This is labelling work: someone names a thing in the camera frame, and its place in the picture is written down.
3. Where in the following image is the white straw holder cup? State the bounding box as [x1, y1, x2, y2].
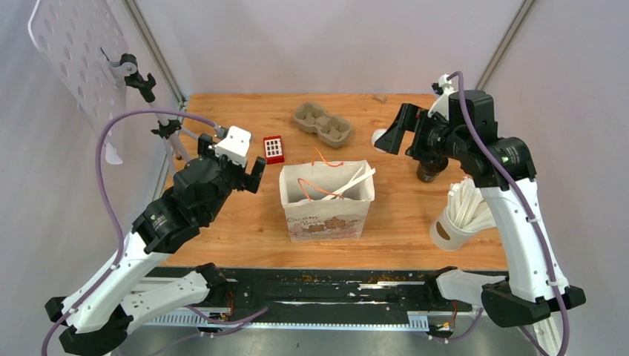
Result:
[429, 208, 481, 251]

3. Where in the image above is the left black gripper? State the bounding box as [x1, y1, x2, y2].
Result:
[200, 133, 266, 223]

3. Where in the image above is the perforated white panel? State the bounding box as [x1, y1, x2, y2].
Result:
[28, 0, 137, 134]

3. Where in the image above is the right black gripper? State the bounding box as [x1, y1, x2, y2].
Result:
[375, 102, 467, 164]

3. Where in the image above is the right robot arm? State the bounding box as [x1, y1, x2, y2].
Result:
[375, 90, 586, 328]

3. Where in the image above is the stack of white lids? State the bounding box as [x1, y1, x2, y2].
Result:
[370, 129, 386, 147]

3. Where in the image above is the white paper bakery bag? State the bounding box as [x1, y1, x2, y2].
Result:
[279, 148, 376, 243]

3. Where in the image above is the white straw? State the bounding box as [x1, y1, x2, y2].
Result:
[335, 167, 365, 198]
[323, 168, 376, 200]

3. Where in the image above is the tripod stand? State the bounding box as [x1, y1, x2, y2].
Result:
[99, 48, 198, 177]

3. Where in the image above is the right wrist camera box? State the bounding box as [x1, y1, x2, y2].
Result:
[428, 74, 458, 121]

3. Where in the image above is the cardboard cup carrier tray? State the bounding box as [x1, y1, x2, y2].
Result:
[293, 102, 352, 148]

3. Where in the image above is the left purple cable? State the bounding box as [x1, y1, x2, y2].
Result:
[40, 108, 227, 356]

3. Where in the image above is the red toy block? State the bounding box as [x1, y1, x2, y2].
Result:
[263, 136, 285, 165]

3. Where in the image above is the wrapped white straws bundle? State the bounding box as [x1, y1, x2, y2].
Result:
[445, 177, 496, 233]

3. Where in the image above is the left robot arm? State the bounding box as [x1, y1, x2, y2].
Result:
[45, 127, 266, 355]

